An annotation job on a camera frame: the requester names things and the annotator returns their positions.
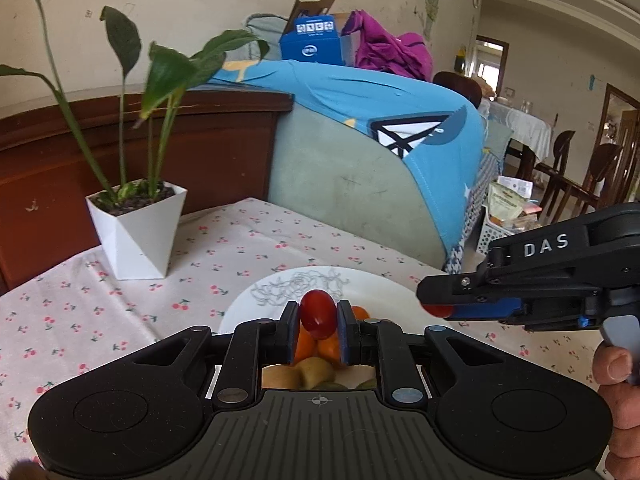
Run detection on person right hand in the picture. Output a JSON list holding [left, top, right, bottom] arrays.
[[592, 344, 640, 480]]

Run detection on white floral plate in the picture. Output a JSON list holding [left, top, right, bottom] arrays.
[[217, 264, 452, 391]]

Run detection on dining table white cloth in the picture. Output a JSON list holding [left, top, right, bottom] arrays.
[[480, 99, 552, 160]]

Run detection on blue patterned blanket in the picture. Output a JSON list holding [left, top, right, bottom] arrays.
[[208, 60, 484, 252]]

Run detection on red cherry tomato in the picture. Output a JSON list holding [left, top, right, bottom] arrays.
[[422, 304, 454, 318], [299, 289, 337, 340]]

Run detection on white plastic basket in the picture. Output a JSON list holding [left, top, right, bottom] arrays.
[[476, 205, 515, 256]]

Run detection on dark wooden cabinet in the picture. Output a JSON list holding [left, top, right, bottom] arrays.
[[1, 89, 294, 292]]

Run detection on brown kiwi front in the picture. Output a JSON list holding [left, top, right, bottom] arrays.
[[262, 365, 303, 390]]

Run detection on brown kiwi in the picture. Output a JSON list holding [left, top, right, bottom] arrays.
[[294, 356, 335, 390], [262, 365, 303, 390]]

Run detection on houndstooth sofa cover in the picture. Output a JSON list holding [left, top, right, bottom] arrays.
[[444, 148, 501, 274]]

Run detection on blue carton box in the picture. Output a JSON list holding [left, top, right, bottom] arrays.
[[279, 0, 345, 66]]

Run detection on large mandarin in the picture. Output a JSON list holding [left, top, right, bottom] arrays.
[[317, 333, 343, 368]]

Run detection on purple cloth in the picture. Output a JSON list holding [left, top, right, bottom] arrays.
[[342, 10, 434, 82]]

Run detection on dimpled mandarin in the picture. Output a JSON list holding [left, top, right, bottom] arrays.
[[293, 324, 317, 364]]

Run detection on paper bag in basket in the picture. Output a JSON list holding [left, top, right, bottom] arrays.
[[486, 176, 541, 233]]

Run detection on cherry print tablecloth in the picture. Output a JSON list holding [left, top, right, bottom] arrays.
[[0, 196, 601, 466]]

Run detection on grey green sofa armrest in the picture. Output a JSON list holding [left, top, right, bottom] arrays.
[[244, 12, 514, 271]]

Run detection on white geometric plant pot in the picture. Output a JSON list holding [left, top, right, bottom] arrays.
[[86, 183, 188, 281]]

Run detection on wooden dining chair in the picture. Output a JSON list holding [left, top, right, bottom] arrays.
[[504, 129, 640, 212]]

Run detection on green leafy plant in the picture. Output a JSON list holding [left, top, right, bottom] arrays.
[[1, 0, 270, 217]]

